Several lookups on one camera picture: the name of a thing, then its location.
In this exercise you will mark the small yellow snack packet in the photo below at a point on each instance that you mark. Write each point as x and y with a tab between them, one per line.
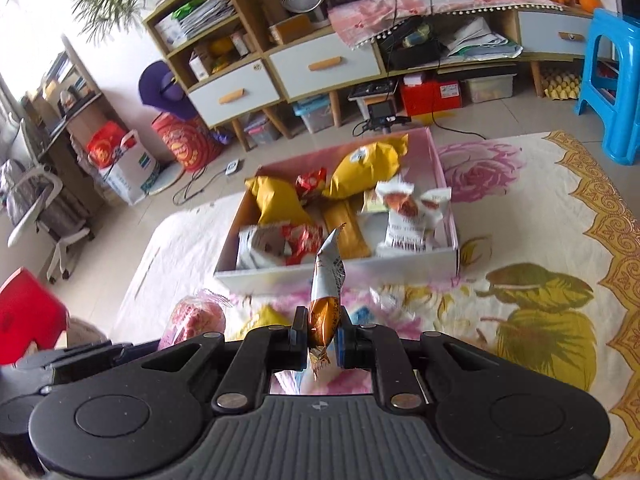
347	232

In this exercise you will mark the grey office chair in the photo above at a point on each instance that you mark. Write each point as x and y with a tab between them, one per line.
45	205

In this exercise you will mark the pink snack packet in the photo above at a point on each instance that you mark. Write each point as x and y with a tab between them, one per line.
195	320

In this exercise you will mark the pink cardboard box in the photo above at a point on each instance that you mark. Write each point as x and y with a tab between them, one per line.
345	272

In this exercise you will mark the round white floor disc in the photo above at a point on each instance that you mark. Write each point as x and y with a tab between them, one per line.
167	180

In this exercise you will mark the red storage box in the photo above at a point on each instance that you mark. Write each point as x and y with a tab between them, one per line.
430	95

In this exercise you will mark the red gift bag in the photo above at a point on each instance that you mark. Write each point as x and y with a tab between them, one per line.
105	145

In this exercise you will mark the white paper bag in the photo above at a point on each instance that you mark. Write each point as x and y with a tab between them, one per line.
130	170

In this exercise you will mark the yellow egg tray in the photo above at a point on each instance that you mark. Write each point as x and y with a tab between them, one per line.
562	85

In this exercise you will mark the orange and white snack packet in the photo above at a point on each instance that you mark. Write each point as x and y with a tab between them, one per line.
325	270

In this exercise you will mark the black bag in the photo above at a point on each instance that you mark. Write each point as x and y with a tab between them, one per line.
410	47

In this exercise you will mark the red round drum container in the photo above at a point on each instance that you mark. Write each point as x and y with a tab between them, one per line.
187	142

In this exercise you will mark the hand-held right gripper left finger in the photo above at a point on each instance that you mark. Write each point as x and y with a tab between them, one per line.
300	335

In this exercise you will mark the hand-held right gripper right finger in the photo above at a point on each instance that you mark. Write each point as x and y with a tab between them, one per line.
341	347

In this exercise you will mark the clear storage bin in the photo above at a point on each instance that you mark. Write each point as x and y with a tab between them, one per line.
262	130
487	89

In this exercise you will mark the large plain yellow snack packet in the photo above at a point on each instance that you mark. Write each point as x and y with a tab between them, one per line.
275	200

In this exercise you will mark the wooden tv stand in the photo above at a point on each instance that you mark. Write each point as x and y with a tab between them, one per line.
555	32

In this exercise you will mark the pink floral table cloth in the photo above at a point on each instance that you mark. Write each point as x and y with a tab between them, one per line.
440	2

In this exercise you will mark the stack of books and papers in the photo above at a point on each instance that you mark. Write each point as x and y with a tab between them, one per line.
200	17

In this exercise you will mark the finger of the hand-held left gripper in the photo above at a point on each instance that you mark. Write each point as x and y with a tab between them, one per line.
137	351

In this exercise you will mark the low wooden drawer cabinet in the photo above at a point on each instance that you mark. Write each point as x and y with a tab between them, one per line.
325	67

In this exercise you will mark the white power adapter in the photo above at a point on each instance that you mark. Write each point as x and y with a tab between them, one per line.
233	167

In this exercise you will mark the black device on floor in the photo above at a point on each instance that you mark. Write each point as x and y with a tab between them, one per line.
387	116

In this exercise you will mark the brown cardboard box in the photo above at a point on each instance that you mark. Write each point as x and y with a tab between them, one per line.
292	29

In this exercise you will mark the pile of papers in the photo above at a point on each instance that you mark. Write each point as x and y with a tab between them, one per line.
480	37

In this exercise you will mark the silver snack packet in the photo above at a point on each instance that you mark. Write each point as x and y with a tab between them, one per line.
257	247

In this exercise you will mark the white packet with black print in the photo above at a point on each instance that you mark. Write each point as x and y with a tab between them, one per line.
407	235

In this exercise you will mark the tall wooden shelf cabinet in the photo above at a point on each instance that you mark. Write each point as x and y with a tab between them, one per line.
225	85

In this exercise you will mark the small red snack packet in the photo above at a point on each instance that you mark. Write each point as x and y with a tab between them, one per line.
310	184

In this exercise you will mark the clear bin with blue lid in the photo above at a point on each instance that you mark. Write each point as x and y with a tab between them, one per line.
314	115

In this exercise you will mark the red plastic stool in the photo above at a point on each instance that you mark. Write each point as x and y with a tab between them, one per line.
30	310

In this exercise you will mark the pale green snack packet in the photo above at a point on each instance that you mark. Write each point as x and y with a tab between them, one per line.
372	202

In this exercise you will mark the white packet with red picture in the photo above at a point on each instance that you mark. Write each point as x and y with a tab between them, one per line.
395	189

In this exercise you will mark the wooden desk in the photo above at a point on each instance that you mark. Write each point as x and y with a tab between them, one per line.
65	110

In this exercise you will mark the yellow packet with white label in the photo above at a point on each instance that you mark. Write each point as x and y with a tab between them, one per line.
365	170

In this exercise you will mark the blue plastic stool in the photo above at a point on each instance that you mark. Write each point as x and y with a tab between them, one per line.
612	75

